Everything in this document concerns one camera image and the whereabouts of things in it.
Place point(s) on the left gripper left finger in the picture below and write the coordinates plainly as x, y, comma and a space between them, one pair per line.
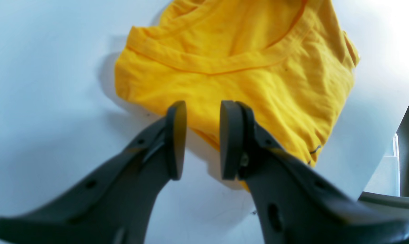
113, 204

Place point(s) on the orange t-shirt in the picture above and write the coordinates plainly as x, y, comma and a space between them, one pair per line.
289, 60

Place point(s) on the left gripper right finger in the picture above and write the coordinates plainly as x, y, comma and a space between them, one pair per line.
295, 205

